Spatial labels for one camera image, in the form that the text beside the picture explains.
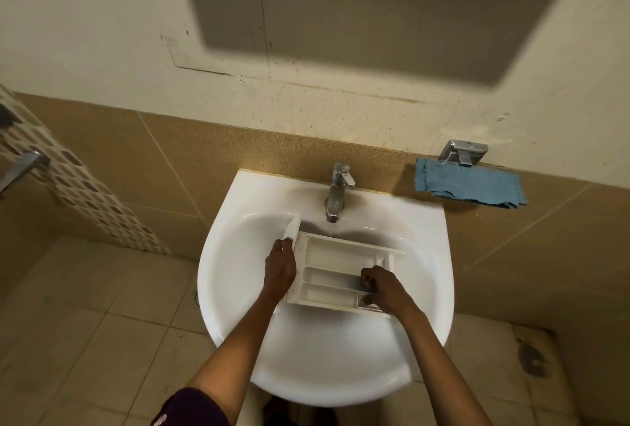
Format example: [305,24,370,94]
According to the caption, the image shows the chrome wall tap lever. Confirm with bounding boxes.
[0,150,51,195]

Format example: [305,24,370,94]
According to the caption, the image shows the white ceramic sink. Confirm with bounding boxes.
[196,168,455,408]

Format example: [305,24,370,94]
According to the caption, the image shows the white detergent drawer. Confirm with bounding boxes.
[280,213,408,318]

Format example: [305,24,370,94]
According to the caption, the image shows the person's right hand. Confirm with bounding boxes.
[360,265,422,321]

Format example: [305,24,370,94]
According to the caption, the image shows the person's right forearm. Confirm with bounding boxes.
[398,310,493,426]

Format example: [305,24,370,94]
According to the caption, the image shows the person's left hand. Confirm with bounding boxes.
[263,237,298,303]

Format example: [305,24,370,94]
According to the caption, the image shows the chrome sink faucet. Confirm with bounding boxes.
[324,161,357,224]

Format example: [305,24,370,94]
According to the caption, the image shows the person's dark patterned pants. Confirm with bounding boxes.
[263,396,341,426]

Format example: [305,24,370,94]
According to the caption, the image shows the person's left forearm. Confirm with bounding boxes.
[186,292,284,414]

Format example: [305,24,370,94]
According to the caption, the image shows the chrome wall holder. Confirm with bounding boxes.
[438,138,489,167]

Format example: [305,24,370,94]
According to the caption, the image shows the person's dark patterned left sleeve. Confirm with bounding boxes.
[150,387,231,426]

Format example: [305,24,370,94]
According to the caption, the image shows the blue cloth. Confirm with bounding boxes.
[414,157,528,210]

